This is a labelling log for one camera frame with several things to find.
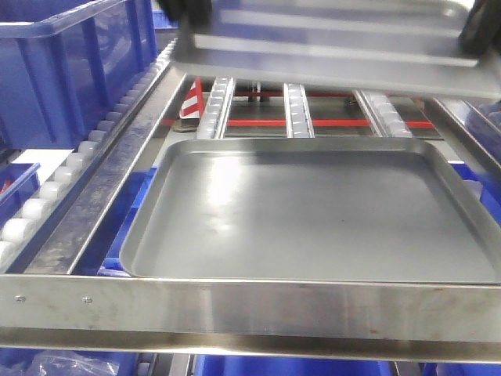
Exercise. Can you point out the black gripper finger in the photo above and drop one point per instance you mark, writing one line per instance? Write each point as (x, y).
(193, 9)
(481, 32)

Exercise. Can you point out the small silver ribbed tray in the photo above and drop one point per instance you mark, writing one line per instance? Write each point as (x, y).
(404, 47)

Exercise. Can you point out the large grey metal tray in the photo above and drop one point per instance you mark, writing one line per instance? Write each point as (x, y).
(328, 209)

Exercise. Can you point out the red white striped sign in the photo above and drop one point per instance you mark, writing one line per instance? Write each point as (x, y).
(193, 104)

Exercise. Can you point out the white roller track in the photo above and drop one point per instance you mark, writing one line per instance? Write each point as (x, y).
(19, 229)
(298, 118)
(213, 122)
(384, 120)

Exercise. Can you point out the large blue bin upper left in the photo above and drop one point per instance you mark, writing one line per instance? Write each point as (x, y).
(66, 64)

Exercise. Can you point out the centre white roller track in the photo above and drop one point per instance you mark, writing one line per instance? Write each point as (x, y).
(298, 118)

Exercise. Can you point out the small blue bin left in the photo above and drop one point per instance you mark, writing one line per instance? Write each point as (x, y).
(19, 182)

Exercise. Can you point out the far left white roller track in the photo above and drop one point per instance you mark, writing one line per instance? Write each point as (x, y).
(19, 229)

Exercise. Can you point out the blue bin below rack centre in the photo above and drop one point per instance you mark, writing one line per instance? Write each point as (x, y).
(263, 365)

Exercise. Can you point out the blue bin lower left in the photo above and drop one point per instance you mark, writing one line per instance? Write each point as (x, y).
(16, 361)

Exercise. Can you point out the steel divider rail right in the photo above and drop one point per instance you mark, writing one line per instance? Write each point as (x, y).
(455, 133)

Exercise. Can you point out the steel divider rail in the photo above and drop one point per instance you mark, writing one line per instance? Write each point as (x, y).
(455, 133)
(65, 239)

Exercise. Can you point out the steel divider rail left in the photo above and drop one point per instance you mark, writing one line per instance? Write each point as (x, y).
(65, 239)

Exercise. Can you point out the steel rack front rail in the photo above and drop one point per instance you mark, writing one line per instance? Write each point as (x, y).
(355, 320)

